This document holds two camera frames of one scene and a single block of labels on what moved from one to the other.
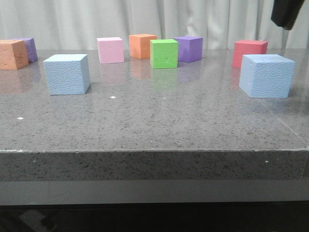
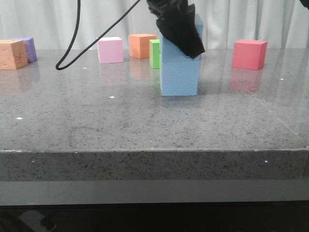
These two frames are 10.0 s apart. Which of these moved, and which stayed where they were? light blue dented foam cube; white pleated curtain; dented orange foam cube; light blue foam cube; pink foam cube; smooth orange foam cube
Moved: light blue foam cube; light blue dented foam cube
Stayed: smooth orange foam cube; dented orange foam cube; pink foam cube; white pleated curtain
